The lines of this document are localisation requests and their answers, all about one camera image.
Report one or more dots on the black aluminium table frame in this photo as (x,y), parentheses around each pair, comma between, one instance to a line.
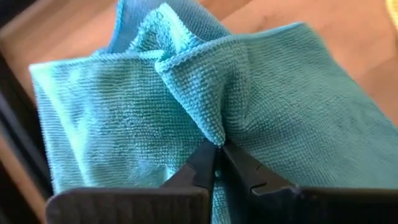
(12,118)

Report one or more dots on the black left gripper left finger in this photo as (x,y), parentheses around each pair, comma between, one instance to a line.
(140,207)

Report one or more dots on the teal microfiber towel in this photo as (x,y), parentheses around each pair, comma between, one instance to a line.
(124,109)

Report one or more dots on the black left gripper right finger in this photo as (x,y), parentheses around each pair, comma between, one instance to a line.
(311,207)

